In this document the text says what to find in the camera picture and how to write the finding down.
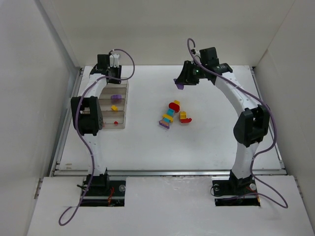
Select purple lego plate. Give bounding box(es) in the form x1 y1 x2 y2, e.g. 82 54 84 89
174 78 185 90

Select yellow lego end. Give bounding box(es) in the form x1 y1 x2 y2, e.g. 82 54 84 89
173 100 180 106

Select purple lego block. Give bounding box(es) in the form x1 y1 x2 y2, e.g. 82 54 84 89
111 94 123 104

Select red rounded lego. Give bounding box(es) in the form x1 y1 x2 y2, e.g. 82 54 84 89
168 102 180 113

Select small yellow lego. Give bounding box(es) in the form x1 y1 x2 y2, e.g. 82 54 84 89
179 111 187 119

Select yellow orange lego block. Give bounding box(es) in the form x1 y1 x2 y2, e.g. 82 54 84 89
111 105 118 111

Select yellow lego plate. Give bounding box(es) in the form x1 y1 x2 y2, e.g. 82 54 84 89
162 114 173 123

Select purple tan lego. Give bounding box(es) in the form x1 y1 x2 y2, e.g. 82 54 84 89
158 119 170 129

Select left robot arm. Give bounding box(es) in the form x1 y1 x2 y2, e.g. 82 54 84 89
70 52 121 197

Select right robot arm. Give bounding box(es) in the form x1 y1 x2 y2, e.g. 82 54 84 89
175 47 270 197

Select clear bin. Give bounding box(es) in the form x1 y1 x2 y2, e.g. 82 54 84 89
102 111 126 129
99 99 126 111
104 79 129 89
99 88 128 99

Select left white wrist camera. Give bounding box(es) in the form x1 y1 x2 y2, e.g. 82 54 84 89
109 50 120 68

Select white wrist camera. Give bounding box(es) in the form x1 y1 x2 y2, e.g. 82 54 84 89
109 50 120 68
191 49 200 56

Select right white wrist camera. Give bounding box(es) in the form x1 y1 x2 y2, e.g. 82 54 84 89
191 49 200 56

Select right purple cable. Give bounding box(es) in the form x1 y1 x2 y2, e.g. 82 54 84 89
187 38 288 209

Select aluminium rail front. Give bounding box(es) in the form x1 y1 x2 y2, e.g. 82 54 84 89
50 169 287 177

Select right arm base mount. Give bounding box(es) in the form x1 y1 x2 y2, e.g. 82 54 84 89
211 179 260 207

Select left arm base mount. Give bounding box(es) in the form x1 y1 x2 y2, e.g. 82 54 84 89
80 173 126 207

